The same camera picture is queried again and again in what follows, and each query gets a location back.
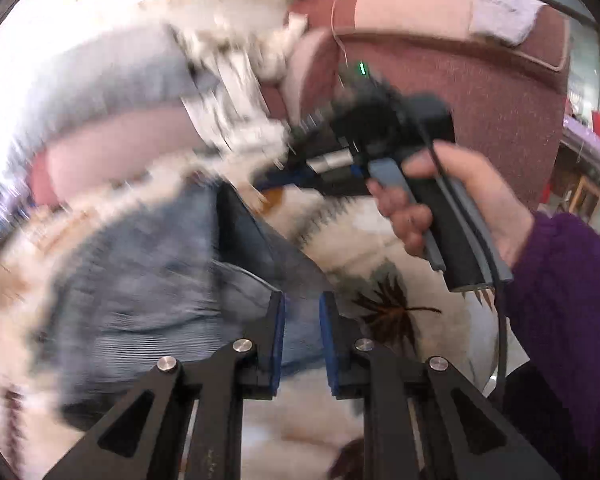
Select pink bolster cushion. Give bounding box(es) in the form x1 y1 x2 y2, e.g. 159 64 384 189
28 102 206 206

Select blue denim jeans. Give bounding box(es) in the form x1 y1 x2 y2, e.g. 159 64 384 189
34 181 329 430

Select white crumpled garment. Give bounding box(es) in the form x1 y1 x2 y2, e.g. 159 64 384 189
178 13 308 155

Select person right hand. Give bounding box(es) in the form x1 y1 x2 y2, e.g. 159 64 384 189
367 141 534 266

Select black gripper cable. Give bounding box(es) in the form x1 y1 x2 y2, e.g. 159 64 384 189
419 123 512 411

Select grey quilted pillow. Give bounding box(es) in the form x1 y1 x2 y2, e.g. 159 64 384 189
5 23 219 176

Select red pink headboard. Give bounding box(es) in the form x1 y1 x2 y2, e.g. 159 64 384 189
263 0 569 208

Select purple sleeve forearm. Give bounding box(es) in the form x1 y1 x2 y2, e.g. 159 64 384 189
505 214 600 458

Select white cloth on headboard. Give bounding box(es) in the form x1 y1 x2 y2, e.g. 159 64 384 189
469 0 544 48

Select white cable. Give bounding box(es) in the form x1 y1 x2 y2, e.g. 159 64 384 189
328 0 376 66

